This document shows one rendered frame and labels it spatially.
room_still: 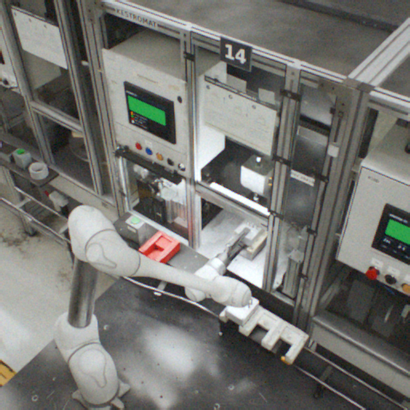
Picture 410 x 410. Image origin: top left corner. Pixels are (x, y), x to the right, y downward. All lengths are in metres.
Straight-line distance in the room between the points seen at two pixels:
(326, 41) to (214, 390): 1.49
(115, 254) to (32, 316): 1.84
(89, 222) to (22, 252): 2.07
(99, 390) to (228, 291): 0.64
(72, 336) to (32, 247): 1.76
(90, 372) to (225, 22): 1.40
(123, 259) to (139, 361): 0.77
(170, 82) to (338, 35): 0.61
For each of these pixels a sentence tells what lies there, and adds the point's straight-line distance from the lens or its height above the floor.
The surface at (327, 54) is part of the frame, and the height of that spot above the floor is 2.01.
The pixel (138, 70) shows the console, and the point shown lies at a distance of 2.06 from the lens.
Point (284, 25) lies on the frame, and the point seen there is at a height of 2.01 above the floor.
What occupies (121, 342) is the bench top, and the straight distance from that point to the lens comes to 2.53.
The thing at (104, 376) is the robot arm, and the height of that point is 0.90.
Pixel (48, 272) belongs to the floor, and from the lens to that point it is 3.75.
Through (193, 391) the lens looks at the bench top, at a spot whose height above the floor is 0.68.
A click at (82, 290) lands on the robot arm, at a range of 2.09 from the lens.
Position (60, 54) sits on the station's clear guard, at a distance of 2.45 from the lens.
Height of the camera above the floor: 2.82
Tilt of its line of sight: 45 degrees down
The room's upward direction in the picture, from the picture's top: straight up
